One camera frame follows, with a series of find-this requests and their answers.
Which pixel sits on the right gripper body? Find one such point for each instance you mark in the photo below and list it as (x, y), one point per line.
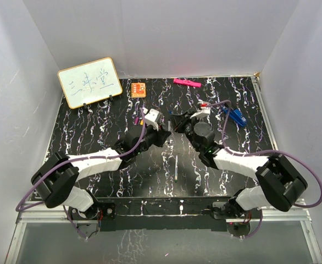
(186, 125)

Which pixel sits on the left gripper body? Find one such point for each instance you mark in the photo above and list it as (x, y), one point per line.
(153, 136)

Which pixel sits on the white pen green end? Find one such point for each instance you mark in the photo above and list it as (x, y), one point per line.
(176, 169)

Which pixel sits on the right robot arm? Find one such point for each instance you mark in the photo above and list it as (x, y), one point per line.
(280, 183)

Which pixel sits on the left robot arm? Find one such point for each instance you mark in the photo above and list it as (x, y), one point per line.
(59, 187)

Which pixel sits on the pink plastic piece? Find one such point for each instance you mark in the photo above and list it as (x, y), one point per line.
(187, 83)

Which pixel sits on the orange notepad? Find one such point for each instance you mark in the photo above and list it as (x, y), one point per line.
(138, 90)

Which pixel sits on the blue stapler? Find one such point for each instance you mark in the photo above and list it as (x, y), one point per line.
(235, 115)

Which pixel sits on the small whiteboard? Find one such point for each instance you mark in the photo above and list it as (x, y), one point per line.
(90, 82)

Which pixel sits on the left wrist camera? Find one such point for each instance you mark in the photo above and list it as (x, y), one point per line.
(151, 117)

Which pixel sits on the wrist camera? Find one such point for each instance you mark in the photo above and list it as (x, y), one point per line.
(151, 117)
(203, 109)

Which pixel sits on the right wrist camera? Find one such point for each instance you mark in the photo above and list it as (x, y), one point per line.
(203, 109)

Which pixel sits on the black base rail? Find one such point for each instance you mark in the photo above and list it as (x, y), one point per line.
(170, 213)

